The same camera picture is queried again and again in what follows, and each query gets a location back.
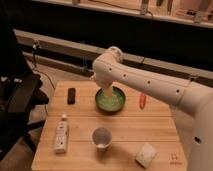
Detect black eraser block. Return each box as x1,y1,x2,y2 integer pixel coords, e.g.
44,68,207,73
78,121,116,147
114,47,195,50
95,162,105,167
67,88,76,104

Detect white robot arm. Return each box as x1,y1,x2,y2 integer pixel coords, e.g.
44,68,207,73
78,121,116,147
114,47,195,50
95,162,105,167
92,46,213,171

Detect green bowl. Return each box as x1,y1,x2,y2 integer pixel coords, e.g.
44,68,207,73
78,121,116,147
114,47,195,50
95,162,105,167
95,87,126,112

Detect orange carrot toy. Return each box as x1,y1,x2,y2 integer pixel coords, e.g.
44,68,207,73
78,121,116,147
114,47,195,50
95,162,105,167
139,93,146,109

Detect white paper cup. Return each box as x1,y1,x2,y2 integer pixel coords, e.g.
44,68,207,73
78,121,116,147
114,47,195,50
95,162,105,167
91,127,112,150

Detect white squeeze bottle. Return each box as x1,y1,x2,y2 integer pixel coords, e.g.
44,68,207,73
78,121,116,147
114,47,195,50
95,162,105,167
54,114,69,154

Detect pale sponge block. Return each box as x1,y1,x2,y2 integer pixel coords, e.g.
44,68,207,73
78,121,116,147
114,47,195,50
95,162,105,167
135,143,157,168

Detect black office chair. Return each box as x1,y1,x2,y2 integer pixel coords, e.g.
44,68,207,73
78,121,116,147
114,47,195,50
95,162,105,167
0,13,50,161

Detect black hanging cable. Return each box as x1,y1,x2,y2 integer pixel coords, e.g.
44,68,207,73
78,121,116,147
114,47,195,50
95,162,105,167
31,40,56,90

